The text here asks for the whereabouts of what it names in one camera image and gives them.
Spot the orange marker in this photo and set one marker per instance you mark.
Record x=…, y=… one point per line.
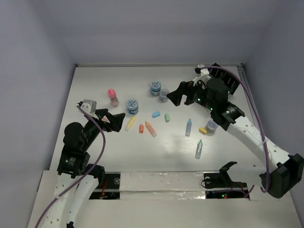
x=150, y=129

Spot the pink cap bottle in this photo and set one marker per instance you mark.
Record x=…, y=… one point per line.
x=113, y=97

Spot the yellow marker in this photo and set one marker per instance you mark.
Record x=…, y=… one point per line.
x=130, y=123

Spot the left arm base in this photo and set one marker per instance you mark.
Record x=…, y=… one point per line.
x=109, y=189

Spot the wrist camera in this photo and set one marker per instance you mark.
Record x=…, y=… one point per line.
x=202, y=74
x=89, y=106

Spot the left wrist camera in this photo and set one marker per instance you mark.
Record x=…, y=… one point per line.
x=89, y=106

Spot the green marker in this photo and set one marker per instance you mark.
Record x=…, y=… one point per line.
x=198, y=149

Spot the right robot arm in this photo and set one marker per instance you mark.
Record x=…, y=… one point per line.
x=281, y=172

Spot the yellow cap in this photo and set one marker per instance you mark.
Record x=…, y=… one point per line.
x=203, y=130

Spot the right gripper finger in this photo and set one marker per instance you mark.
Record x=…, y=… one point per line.
x=176, y=96
x=189, y=100

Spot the black and white organizer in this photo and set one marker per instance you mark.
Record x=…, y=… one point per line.
x=228, y=79

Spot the green cap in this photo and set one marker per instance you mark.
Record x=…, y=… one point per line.
x=167, y=118

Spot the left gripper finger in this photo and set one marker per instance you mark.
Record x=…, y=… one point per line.
x=100, y=113
x=116, y=121

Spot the blue marker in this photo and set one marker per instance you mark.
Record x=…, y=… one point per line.
x=188, y=128

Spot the clear jar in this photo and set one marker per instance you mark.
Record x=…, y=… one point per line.
x=211, y=126
x=163, y=94

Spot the blue cap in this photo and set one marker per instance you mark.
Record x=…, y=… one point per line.
x=156, y=114

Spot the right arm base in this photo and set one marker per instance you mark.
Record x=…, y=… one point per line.
x=218, y=185

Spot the foil tape strip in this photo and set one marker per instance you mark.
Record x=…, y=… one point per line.
x=161, y=186

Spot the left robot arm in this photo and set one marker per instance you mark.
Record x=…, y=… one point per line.
x=76, y=177

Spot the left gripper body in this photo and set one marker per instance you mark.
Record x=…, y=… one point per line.
x=104, y=124

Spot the orange cap left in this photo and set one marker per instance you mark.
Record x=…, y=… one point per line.
x=141, y=128

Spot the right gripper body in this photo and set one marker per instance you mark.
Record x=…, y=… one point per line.
x=199, y=93

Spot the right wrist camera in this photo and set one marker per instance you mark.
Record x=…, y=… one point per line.
x=202, y=74

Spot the blue lid jar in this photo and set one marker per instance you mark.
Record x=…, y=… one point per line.
x=132, y=106
x=155, y=88

